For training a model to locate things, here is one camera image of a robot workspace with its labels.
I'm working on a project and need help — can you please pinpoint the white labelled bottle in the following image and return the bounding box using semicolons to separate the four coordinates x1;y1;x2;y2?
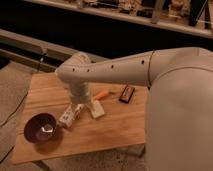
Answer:
58;104;84;128

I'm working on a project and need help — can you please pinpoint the black floor cable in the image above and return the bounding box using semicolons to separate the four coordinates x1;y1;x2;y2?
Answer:
0;89;30;129

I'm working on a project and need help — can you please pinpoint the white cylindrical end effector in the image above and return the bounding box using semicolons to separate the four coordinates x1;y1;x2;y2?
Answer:
69;83;91;104

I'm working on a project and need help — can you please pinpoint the beige sponge block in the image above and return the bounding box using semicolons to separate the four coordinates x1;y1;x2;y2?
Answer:
88;100;105;119

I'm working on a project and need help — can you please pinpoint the dark purple bowl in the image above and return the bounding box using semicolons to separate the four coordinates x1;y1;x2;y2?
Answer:
24;113;57;144

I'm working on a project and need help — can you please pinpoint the wooden background shelf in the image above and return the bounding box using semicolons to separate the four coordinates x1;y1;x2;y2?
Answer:
25;0;213;40

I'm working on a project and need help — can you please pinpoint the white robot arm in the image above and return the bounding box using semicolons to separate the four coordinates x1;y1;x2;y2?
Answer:
56;47;213;171

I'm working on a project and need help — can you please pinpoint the orange carrot toy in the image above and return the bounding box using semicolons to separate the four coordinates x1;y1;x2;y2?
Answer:
93;90;109;100

